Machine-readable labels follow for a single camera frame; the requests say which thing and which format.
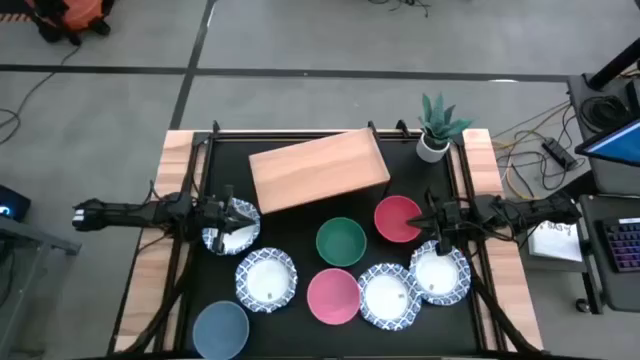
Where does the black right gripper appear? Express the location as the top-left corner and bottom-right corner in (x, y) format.
(407, 187), (476, 257)

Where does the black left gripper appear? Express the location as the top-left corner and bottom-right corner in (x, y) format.
(197, 184), (257, 254)

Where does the blue patterned paper bowl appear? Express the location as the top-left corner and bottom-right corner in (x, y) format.
(408, 239), (473, 307)
(201, 197), (262, 257)
(234, 246), (299, 314)
(357, 262), (424, 332)

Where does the red plastic bowl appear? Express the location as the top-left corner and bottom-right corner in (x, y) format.
(373, 194), (424, 244)

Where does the green plastic bowl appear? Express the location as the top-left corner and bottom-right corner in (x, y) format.
(315, 216), (368, 268)

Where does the blue plastic bowl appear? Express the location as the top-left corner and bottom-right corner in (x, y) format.
(192, 300), (251, 360)

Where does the pink plastic bowl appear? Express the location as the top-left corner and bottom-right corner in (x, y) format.
(306, 267), (362, 326)

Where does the wooden shelf with black legs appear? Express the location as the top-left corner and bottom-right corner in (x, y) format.
(248, 127), (392, 215)

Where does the snake plant in white pot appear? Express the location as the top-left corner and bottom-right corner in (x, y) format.
(417, 93), (474, 164)

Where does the white paper sheet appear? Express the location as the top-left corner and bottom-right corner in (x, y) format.
(528, 219), (584, 264)

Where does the black table mat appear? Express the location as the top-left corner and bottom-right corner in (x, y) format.
(184, 137), (481, 354)

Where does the black power strip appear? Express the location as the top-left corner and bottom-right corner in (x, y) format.
(541, 137), (577, 170)

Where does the grey metal computer cart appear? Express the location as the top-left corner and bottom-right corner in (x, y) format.
(567, 73), (640, 315)

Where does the backlit computer keyboard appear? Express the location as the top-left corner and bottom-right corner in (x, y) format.
(602, 217), (640, 274)

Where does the computer monitor with blue screen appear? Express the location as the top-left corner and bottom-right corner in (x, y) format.
(574, 118), (640, 168)

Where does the grey metal workbench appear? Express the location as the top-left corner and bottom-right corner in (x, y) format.
(0, 214), (82, 360)

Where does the black computer tower blue light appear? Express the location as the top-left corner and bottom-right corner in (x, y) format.
(0, 183), (32, 224)

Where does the black metal pole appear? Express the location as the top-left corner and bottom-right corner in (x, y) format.
(585, 47), (640, 92)

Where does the orange shop vacuum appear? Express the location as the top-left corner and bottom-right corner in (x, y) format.
(24, 0), (116, 46)

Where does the yellow floor cable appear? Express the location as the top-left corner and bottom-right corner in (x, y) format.
(492, 99), (574, 201)

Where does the black sleeved cable bundle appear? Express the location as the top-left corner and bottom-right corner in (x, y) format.
(122, 239), (201, 355)
(464, 259), (539, 355)

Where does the coiled black cable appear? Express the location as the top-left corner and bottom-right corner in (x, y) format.
(579, 94), (634, 134)

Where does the black floor cable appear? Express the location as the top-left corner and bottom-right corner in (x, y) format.
(367, 0), (431, 19)
(0, 44), (84, 146)

